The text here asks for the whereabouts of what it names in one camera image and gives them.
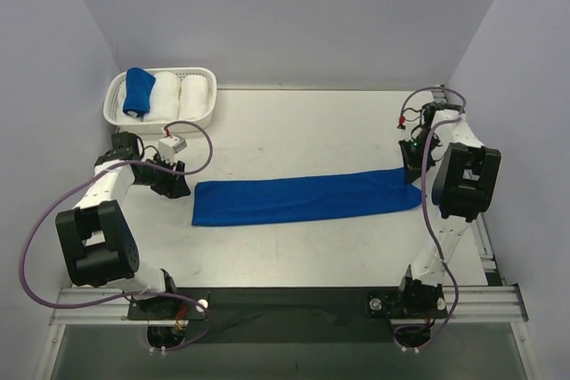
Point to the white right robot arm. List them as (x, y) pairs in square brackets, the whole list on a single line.
[(457, 174)]

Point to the right rolled white towel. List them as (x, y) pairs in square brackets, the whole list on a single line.
[(193, 98)]

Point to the blue towel pile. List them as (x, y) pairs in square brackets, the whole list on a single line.
[(302, 199)]

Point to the white plastic mesh basket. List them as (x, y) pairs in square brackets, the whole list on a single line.
[(112, 109)]

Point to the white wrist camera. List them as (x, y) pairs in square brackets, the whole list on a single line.
[(405, 126), (170, 146)]

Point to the aluminium right side rail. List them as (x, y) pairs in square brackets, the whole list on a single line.
[(478, 226)]

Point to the aluminium rail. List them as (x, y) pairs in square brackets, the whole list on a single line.
[(103, 306), (478, 226)]

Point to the aluminium front rail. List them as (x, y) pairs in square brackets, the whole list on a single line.
[(103, 306)]

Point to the rolled white towel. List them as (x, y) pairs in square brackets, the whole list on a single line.
[(164, 99), (193, 98)]

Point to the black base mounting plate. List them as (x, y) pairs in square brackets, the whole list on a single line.
[(288, 315)]

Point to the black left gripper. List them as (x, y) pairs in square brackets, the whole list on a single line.
[(165, 173)]

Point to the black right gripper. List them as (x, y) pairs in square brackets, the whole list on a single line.
[(412, 159)]

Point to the middle rolled white towel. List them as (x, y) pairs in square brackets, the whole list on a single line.
[(164, 99)]

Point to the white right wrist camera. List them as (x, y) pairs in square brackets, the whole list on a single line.
[(405, 126)]

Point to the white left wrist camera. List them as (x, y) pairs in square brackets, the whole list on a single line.
[(170, 146)]

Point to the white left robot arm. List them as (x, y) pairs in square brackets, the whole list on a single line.
[(97, 244)]

